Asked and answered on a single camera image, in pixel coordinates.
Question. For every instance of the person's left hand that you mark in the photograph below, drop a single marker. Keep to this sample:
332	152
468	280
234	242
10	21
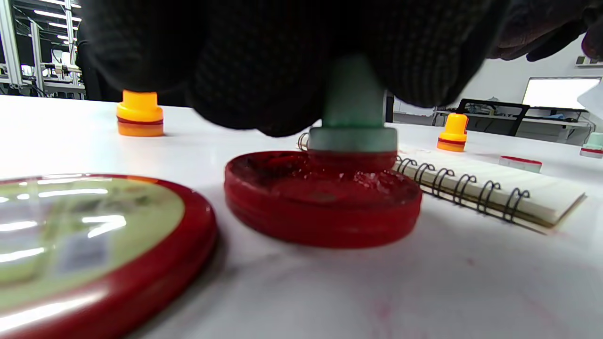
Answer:
235	56

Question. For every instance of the orange reward stamp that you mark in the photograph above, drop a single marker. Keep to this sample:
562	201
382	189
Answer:
453	134
140	115

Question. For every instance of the green reward stamp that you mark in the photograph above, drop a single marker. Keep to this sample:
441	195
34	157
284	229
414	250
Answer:
594	143
353	103

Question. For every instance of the red ink pad base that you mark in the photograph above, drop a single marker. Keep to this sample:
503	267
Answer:
320	212

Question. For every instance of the red ink tin lid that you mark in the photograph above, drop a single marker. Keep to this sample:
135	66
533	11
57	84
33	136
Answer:
94	235

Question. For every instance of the green stamp cap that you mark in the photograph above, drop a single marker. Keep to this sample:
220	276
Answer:
520	165

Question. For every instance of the spiral lined notebook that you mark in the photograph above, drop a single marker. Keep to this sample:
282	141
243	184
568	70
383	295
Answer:
518	188

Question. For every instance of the white background desk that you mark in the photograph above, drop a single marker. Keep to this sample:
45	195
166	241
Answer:
546	121

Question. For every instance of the bright computer monitor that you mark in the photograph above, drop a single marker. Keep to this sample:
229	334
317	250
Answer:
560	92

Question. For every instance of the aluminium frame rack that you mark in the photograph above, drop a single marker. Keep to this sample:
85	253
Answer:
9	47

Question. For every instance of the black frame background chair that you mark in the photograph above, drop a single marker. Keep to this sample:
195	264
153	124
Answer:
490	102

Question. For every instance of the wall power sockets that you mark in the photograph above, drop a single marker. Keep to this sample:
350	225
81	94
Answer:
589	61

